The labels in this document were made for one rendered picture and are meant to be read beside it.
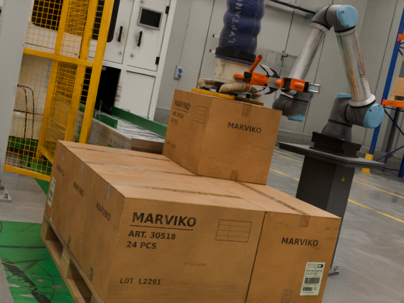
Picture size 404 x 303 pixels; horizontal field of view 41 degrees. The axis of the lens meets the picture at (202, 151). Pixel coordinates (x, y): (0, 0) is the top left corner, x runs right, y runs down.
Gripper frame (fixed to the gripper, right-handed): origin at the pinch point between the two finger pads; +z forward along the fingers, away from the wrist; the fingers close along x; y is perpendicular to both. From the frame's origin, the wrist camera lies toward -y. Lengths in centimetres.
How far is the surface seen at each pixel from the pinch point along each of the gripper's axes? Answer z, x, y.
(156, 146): 22, -50, 61
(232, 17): 9.2, 30.1, 22.4
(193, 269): 50, -79, -65
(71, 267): 81, -100, -12
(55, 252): 81, -105, 23
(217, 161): 14.9, -44.7, -3.7
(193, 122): 22.8, -28.9, 15.3
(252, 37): -2.3, 21.8, 17.7
